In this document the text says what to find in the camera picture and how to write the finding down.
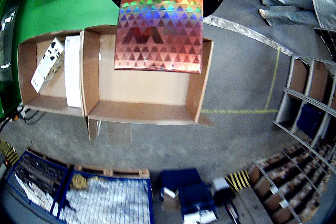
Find yellow black striped post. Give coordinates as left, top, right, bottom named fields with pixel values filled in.
left=0, top=139, right=19, bottom=166
left=225, top=170, right=250, bottom=193

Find white and black floor device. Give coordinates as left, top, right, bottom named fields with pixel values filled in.
left=212, top=177, right=237, bottom=201

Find blue wire crate silver contents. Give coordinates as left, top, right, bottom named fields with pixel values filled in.
left=56, top=170, right=155, bottom=224

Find green metal machine housing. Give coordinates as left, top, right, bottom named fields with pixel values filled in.
left=0, top=0, right=27, bottom=120

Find cardboard box holding cartons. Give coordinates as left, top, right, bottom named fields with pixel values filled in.
left=17, top=29, right=87, bottom=118

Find wooden pallet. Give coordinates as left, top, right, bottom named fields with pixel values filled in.
left=75, top=165, right=150, bottom=180
left=26, top=147, right=71, bottom=168

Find dark blue plastic bin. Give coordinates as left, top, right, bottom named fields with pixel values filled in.
left=160, top=168, right=203, bottom=201
left=178, top=182, right=219, bottom=217

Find small open cardboard box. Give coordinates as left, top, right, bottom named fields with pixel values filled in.
left=160, top=187, right=182, bottom=213

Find white cow-print carton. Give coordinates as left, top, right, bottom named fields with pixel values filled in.
left=30, top=37, right=65, bottom=94

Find small white boxes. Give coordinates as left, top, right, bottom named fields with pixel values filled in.
left=182, top=208, right=218, bottom=224

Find plain white tall carton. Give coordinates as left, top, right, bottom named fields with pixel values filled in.
left=64, top=35, right=82, bottom=109

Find empty cardboard box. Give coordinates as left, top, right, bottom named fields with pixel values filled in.
left=80, top=24, right=215, bottom=141

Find shelf rack with cardboard bins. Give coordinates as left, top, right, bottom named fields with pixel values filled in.
left=248, top=140, right=336, bottom=224

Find grey metal shelf rack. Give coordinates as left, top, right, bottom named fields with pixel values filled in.
left=274, top=50, right=336, bottom=156

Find red holographic triangle-pattern box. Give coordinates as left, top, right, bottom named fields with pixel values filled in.
left=114, top=0, right=204, bottom=74

